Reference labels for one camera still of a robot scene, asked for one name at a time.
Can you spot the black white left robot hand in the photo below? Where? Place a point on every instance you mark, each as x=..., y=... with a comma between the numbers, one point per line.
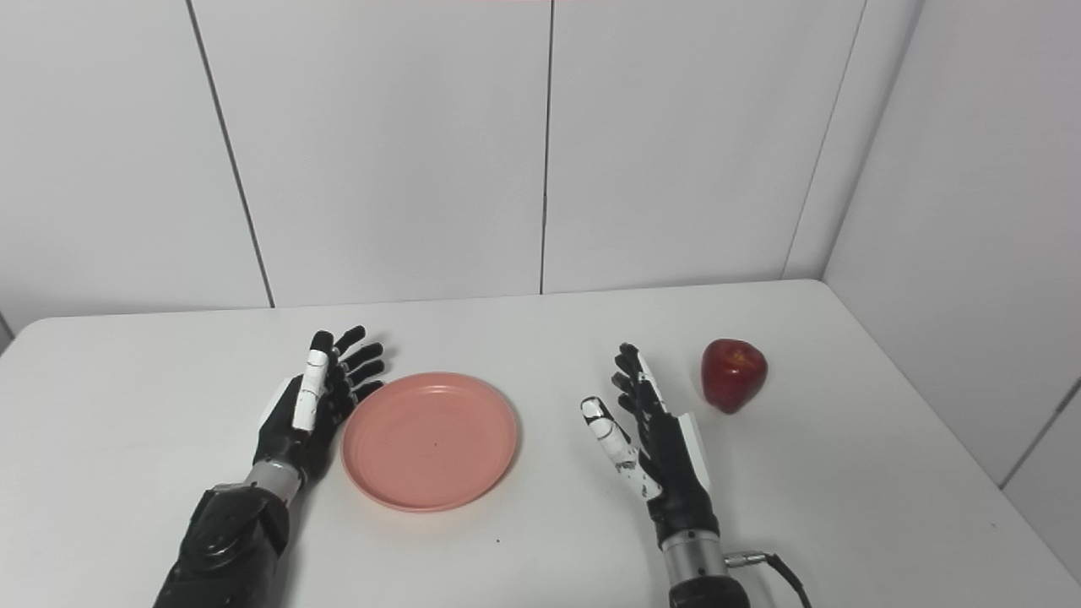
x=308, y=405

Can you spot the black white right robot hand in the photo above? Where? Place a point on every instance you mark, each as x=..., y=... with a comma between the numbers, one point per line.
x=676, y=464

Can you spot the red apple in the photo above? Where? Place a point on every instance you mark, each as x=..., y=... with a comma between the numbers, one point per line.
x=733, y=376

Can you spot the pink round plate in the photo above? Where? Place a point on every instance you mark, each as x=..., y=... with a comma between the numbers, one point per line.
x=431, y=443

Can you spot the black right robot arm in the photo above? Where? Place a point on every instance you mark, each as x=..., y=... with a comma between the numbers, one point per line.
x=697, y=561

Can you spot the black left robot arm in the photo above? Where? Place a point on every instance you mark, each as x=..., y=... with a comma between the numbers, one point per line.
x=228, y=540

